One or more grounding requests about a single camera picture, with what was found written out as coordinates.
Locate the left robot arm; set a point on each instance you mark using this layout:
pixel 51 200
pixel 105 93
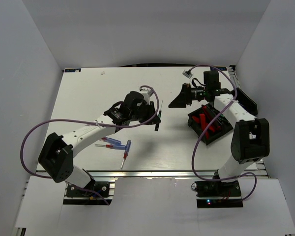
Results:
pixel 58 153

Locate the blue label sticker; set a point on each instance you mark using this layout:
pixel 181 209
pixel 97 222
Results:
pixel 72 70
pixel 219 68

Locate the blue handle screwdriver upper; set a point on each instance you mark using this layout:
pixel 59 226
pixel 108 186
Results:
pixel 111 141

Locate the blue handle screwdriver tilted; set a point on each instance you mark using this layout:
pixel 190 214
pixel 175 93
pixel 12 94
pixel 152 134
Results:
pixel 126 152

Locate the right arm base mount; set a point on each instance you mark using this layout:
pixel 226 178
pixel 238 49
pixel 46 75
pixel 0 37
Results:
pixel 217 194

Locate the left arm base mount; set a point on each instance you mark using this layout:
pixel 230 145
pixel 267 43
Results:
pixel 100 194

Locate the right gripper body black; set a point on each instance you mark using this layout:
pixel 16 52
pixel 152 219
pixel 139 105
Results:
pixel 198 93

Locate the blue label sticker right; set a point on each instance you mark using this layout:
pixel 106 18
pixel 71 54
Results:
pixel 219 68

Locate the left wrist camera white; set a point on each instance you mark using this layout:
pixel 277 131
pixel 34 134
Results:
pixel 146 92

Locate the green black precision screwdriver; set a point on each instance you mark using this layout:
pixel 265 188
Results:
pixel 159 116

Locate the blue handle screwdriver lower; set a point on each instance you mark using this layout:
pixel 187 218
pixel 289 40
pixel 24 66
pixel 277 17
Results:
pixel 111 146

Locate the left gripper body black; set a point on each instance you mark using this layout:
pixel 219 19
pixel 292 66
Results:
pixel 140 114

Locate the blue label sticker left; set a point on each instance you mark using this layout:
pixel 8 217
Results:
pixel 72 70

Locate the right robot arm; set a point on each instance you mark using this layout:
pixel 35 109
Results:
pixel 250 140

